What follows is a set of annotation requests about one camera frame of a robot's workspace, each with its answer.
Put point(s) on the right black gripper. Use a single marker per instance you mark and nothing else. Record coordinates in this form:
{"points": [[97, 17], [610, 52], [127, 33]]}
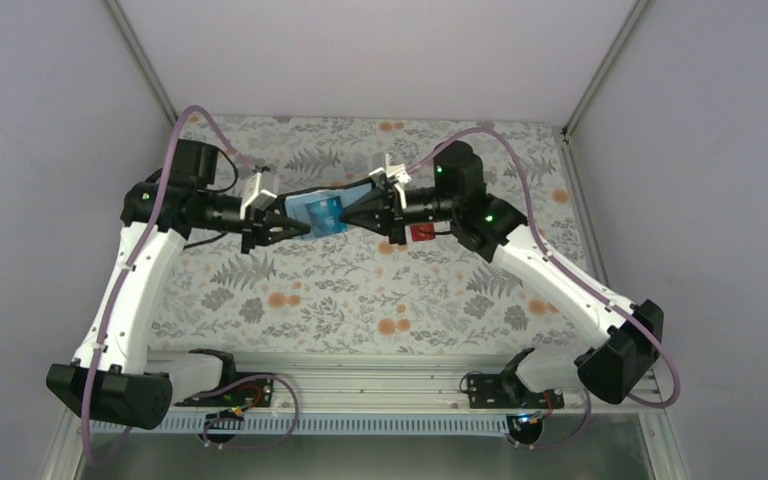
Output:
{"points": [[384, 218]]}

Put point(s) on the aluminium rail frame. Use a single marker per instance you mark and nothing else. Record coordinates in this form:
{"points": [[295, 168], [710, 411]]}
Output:
{"points": [[363, 383]]}

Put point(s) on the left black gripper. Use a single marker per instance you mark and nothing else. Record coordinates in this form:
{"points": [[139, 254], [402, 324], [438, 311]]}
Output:
{"points": [[261, 222]]}

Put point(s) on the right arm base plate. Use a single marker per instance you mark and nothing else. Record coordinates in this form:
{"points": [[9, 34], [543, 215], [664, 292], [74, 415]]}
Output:
{"points": [[505, 391]]}

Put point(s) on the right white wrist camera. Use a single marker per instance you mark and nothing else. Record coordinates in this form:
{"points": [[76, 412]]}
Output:
{"points": [[391, 176]]}

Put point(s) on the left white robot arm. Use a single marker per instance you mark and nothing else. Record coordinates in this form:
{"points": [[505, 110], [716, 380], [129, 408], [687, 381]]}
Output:
{"points": [[107, 380]]}

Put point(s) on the white slotted cable duct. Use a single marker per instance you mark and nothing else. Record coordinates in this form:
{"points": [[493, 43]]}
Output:
{"points": [[367, 424]]}

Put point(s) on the black leather card holder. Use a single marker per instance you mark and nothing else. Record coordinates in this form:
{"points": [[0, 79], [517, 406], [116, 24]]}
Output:
{"points": [[294, 203]]}

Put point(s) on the floral table mat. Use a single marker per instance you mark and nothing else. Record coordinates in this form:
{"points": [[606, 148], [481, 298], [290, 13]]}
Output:
{"points": [[355, 293]]}

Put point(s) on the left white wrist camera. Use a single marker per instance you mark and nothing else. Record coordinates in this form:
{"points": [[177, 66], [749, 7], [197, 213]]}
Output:
{"points": [[259, 191]]}

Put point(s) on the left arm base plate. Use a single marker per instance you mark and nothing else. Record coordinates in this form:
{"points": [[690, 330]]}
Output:
{"points": [[243, 390]]}

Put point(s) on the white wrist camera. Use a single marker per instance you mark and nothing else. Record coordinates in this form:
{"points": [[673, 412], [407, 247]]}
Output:
{"points": [[391, 176], [259, 191]]}

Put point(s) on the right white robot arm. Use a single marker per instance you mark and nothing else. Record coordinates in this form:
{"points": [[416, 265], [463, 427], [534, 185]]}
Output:
{"points": [[620, 337]]}

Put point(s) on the red credit card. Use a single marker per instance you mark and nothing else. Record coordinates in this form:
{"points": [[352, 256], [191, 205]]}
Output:
{"points": [[422, 232]]}

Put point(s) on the blue credit card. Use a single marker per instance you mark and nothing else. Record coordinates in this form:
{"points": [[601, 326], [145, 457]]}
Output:
{"points": [[324, 215]]}

